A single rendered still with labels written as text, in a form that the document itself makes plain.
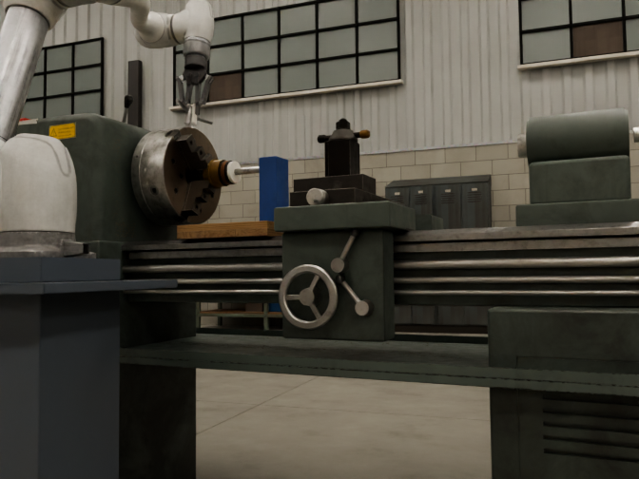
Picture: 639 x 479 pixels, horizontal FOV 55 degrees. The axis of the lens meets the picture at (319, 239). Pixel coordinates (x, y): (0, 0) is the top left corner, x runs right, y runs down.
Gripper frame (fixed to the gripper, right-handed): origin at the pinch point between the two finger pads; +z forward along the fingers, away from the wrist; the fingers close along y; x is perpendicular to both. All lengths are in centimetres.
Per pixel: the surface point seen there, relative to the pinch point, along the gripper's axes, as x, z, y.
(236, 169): 10.2, 22.0, -19.7
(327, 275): 46, 58, -54
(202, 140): 2.3, 9.6, -5.0
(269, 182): 16.4, 27.8, -32.0
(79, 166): 23.3, 24.7, 24.9
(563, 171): 42, 32, -109
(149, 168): 18.5, 24.0, 4.9
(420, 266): 39, 55, -76
